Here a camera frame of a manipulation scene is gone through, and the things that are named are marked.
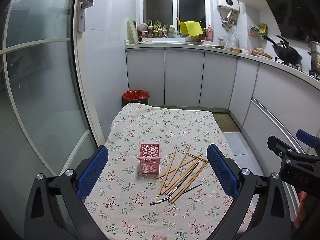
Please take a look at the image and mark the wooden chopstick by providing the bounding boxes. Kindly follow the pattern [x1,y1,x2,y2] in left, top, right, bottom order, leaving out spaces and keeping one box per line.
[181,151,208,163]
[156,154,203,180]
[166,144,191,187]
[164,161,201,196]
[169,162,207,204]
[156,150,176,197]
[160,159,199,196]

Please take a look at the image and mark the black chopstick with metal band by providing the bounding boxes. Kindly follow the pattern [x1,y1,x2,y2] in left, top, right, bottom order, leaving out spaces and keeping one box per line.
[168,161,200,197]

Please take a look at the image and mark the pink perforated utensil holder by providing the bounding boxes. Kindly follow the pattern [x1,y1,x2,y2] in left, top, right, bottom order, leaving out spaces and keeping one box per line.
[138,143,161,174]

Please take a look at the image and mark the person's right hand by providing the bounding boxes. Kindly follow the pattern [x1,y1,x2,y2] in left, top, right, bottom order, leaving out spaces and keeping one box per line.
[293,191,308,229]

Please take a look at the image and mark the green floor mat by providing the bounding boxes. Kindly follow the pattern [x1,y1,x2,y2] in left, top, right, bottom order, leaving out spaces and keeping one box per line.
[213,113,241,133]

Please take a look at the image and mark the white lower cabinets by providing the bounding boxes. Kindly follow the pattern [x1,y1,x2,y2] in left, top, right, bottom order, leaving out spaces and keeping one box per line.
[125,44,319,171]

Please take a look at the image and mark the floral tablecloth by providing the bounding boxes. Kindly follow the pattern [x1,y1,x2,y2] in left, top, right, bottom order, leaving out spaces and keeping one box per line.
[85,103,234,239]

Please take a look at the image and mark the glass sliding door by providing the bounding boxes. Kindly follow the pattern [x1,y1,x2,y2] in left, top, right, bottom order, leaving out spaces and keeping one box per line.
[1,0,97,235]

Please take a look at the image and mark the steel stock pot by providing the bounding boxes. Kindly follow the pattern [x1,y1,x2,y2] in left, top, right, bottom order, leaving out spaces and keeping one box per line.
[309,41,320,75]

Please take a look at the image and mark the black wok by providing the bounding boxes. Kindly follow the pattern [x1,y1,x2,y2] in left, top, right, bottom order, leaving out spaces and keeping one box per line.
[262,35,303,65]

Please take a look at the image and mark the red-lined trash bin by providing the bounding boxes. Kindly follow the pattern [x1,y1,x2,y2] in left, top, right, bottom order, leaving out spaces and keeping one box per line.
[122,89,150,107]

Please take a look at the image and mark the black range hood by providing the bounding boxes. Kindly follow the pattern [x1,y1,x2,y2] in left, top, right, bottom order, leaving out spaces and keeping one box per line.
[266,0,319,43]

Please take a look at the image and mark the pink detergent bottle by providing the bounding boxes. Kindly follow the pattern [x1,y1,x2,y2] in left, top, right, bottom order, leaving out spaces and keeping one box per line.
[205,24,214,42]

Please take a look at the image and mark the yellow cloth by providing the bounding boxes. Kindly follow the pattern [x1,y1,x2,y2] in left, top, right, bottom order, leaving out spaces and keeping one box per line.
[180,21,203,37]

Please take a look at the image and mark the white cutting board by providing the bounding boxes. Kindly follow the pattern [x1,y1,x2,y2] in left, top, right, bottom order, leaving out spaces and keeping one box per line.
[127,18,139,44]

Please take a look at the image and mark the potted sprouting plants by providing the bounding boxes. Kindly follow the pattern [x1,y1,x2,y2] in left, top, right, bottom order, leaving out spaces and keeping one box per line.
[146,19,168,37]

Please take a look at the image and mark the grey door handle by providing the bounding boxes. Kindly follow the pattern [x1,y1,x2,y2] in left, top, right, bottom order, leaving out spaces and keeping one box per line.
[76,0,94,34]

